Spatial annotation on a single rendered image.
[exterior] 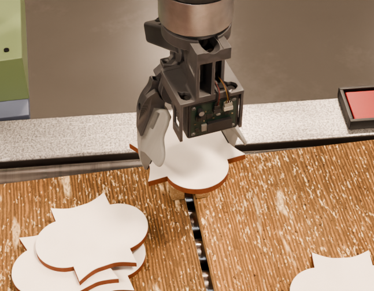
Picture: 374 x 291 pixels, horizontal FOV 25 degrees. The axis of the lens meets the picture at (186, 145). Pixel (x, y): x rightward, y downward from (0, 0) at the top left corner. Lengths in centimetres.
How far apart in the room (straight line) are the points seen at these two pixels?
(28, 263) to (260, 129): 40
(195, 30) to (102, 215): 33
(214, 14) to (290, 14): 219
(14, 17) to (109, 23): 156
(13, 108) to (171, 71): 51
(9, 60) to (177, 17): 54
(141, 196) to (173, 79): 27
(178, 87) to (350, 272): 33
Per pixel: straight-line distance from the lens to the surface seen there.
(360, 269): 104
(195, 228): 110
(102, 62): 279
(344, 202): 112
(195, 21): 81
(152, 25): 95
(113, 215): 105
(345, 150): 118
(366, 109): 126
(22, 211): 111
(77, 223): 105
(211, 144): 100
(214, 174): 96
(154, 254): 104
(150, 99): 91
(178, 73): 88
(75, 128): 123
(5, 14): 142
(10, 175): 118
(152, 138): 94
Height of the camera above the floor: 176
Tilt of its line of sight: 45 degrees down
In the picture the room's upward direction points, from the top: straight up
